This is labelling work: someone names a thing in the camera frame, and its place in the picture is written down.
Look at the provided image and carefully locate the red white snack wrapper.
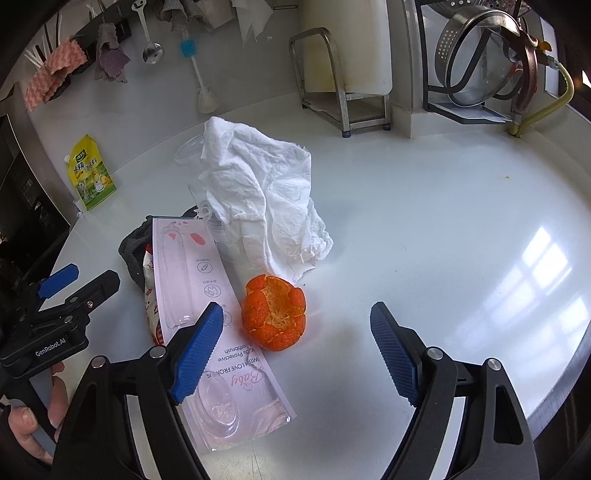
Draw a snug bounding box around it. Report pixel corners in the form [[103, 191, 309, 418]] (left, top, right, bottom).
[[142, 245, 164, 345]]

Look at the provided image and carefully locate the pink toothbrush blister package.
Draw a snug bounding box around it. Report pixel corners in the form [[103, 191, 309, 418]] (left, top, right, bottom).
[[152, 217, 296, 453]]

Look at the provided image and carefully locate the black cloth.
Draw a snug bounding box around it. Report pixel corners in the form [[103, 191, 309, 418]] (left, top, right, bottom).
[[117, 207, 199, 292]]

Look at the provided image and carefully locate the orange mandarin peel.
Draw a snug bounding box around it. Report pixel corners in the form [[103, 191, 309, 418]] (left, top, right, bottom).
[[242, 274, 307, 352]]

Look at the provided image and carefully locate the clear plastic cup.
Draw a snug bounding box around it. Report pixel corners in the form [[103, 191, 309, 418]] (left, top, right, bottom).
[[173, 133, 250, 280]]

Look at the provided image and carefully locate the white paper towel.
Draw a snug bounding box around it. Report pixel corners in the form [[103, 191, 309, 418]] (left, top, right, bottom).
[[201, 116, 334, 283]]

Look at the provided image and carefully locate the person's left hand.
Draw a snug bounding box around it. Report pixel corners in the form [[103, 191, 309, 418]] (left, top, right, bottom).
[[8, 362, 69, 465]]

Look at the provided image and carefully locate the black stove range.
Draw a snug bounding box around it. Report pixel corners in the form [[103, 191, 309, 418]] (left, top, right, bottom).
[[1, 84, 78, 290]]

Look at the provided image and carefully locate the yellow green refill pouch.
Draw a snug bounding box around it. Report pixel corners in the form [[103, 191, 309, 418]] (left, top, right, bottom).
[[65, 135, 116, 211]]

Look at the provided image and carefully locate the white chopsticks bundle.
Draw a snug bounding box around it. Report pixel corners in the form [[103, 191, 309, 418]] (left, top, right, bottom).
[[24, 11, 63, 69]]

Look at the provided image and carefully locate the pink waffle dishcloth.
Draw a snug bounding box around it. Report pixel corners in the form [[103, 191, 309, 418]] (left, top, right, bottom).
[[24, 38, 87, 111]]

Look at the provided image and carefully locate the purple grey hanging cloth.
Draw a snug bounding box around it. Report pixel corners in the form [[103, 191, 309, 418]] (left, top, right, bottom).
[[94, 23, 130, 83]]

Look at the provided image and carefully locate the blue white bottle brush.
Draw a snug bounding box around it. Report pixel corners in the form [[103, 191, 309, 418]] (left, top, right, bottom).
[[180, 29, 219, 114]]

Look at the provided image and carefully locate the steel cutting board stand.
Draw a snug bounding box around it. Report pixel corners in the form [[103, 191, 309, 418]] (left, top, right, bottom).
[[288, 27, 392, 139]]

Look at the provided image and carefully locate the black lid rack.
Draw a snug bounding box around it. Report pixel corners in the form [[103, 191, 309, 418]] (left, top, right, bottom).
[[416, 1, 514, 125]]

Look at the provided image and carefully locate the steel ladle spoon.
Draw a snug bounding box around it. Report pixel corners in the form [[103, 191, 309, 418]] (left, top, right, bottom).
[[131, 0, 164, 65]]

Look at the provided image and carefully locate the steel pot lid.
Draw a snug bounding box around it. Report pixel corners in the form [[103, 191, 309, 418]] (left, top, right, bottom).
[[435, 2, 540, 114]]

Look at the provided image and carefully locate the white cutting board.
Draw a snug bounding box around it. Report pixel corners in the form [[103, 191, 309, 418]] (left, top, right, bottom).
[[297, 0, 393, 96]]

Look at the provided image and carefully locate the white hanging cloth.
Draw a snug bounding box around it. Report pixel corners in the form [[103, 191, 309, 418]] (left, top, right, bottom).
[[231, 0, 273, 44]]

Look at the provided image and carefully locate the yellow gas hose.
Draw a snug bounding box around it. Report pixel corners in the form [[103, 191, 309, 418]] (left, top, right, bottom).
[[507, 59, 576, 138]]

